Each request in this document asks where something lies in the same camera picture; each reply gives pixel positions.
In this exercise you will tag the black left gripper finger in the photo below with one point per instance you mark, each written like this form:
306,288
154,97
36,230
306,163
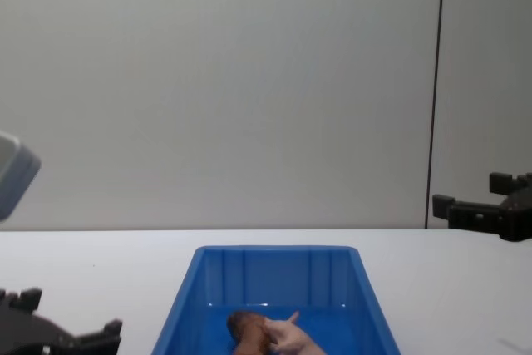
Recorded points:
99,338
29,299

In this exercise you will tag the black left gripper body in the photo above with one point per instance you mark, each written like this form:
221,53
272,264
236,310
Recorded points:
29,334

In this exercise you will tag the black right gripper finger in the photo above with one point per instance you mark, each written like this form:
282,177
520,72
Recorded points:
503,182
469,214

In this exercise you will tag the brown toy food piece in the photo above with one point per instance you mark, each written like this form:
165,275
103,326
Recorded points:
245,328

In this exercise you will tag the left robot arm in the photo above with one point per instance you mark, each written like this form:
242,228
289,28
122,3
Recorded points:
14,176

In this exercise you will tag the blue plastic bin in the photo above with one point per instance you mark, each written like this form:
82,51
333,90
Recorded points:
266,280

